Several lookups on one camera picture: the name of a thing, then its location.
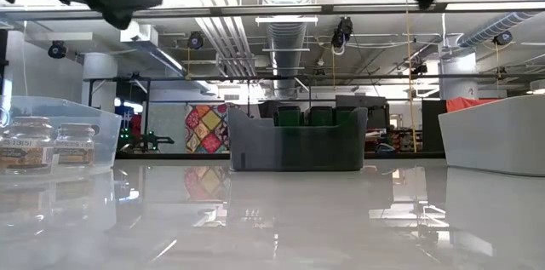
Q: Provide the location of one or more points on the white ceiling box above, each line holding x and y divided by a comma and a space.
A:
140, 35

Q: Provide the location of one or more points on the plain white column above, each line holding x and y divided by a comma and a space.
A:
100, 74

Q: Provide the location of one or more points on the white column with numeral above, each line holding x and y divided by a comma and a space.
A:
457, 74

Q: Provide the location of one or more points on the grey overhead crossbeam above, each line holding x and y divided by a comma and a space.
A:
213, 10

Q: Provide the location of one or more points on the red background object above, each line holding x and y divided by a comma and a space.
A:
136, 127

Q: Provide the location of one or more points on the orange cloth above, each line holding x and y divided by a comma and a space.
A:
468, 104

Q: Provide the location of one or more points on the clear plastic bin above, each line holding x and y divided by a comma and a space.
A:
106, 133

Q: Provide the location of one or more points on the grey office machine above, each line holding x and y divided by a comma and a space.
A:
374, 106

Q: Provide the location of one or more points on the black office partition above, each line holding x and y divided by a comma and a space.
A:
432, 125

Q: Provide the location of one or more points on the black machine green lights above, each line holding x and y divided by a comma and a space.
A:
149, 140

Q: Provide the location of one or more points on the colourful patchwork quilt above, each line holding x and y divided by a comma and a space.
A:
208, 129

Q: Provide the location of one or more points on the white translucent plastic bin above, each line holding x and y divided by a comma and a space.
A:
498, 133

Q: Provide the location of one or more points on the dark grey plastic bin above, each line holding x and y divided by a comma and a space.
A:
255, 151

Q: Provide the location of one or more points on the silver slanted air duct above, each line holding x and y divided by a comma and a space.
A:
498, 27

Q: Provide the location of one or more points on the black background rail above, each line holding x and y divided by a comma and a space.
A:
426, 77

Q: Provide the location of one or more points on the silver ribbed air duct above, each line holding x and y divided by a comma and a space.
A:
285, 48

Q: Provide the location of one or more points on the black aluminium table frame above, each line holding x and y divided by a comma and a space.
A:
191, 156

